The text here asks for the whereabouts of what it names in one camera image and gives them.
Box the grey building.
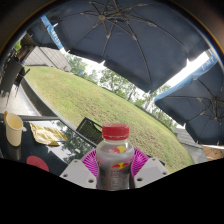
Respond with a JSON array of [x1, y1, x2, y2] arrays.
[[173, 127, 202, 158], [23, 45, 73, 73]]

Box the dark grey wicker chair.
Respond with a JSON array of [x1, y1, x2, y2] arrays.
[[0, 58, 24, 97]]

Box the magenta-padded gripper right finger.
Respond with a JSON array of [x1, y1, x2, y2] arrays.
[[128, 148, 171, 190]]

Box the golden foil packet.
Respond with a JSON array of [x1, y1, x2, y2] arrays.
[[29, 122, 69, 147]]

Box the person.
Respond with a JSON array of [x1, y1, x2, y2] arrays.
[[15, 44, 30, 62]]

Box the clear red-capped drink bottle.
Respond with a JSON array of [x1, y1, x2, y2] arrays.
[[95, 122, 136, 192]]

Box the navy umbrella with plain blue band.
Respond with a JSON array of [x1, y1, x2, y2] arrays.
[[153, 54, 224, 146]]

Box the black mesh patio chair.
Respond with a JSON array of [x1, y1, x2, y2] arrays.
[[75, 116, 104, 146]]

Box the cream cup with handle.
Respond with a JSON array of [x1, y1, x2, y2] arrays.
[[3, 110, 25, 148]]

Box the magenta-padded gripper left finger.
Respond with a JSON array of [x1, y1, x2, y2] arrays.
[[59, 148, 101, 190]]

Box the large navy patio umbrella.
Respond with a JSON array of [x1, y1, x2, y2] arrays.
[[49, 0, 219, 94]]

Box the flat round red coaster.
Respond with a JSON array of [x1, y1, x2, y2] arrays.
[[26, 155, 50, 173]]

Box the beige patio umbrella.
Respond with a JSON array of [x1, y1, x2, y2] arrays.
[[201, 144, 224, 162]]

